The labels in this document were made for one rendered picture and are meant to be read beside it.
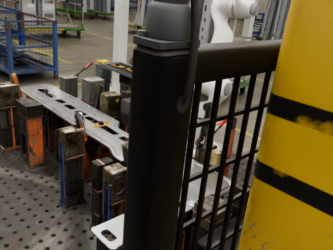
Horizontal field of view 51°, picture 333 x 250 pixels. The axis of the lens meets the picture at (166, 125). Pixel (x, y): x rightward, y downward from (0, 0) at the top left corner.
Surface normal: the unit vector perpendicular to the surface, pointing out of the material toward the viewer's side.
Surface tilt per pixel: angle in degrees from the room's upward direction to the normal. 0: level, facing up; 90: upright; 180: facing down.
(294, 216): 90
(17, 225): 0
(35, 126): 90
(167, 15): 90
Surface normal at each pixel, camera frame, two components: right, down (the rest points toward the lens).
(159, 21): -0.41, 0.30
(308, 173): -0.72, 0.19
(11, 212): 0.09, -0.93
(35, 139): 0.68, 0.33
